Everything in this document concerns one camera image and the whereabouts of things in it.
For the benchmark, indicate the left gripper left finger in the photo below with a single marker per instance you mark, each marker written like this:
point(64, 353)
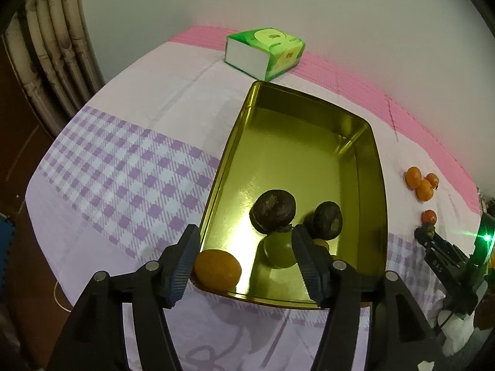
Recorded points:
point(93, 337)

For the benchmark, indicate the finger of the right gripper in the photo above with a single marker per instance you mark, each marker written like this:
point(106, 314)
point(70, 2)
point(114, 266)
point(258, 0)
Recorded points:
point(426, 242)

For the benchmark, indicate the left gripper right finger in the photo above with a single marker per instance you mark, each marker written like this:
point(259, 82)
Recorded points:
point(400, 337)

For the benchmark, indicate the red tomato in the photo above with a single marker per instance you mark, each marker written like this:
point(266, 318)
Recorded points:
point(428, 217)

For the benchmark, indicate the orange mandarin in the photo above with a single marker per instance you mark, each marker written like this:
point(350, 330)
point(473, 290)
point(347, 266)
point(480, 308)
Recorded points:
point(424, 192)
point(413, 178)

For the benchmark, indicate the brown longan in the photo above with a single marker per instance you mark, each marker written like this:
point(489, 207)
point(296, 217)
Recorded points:
point(322, 243)

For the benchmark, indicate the green tomato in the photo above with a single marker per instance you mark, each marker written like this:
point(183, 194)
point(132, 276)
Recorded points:
point(278, 250)

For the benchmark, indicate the yellow orange fruit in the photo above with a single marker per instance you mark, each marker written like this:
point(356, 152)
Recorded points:
point(217, 270)

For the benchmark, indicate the large dark passion fruit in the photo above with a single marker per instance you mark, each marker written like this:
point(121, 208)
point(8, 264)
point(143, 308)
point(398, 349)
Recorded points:
point(273, 211)

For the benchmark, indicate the white gloved hand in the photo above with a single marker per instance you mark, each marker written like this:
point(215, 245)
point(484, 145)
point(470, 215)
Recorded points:
point(457, 331)

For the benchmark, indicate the small orange tomato far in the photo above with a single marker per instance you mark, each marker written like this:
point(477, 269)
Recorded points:
point(433, 180)

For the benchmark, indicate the red gold toffee tin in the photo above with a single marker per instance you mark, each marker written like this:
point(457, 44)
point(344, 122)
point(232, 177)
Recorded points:
point(317, 151)

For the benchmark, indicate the green tissue pack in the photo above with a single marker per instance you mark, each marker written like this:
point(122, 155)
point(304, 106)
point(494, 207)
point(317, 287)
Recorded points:
point(263, 53)

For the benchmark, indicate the beige radiator pipes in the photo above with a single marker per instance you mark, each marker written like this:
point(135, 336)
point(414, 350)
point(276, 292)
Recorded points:
point(51, 54)

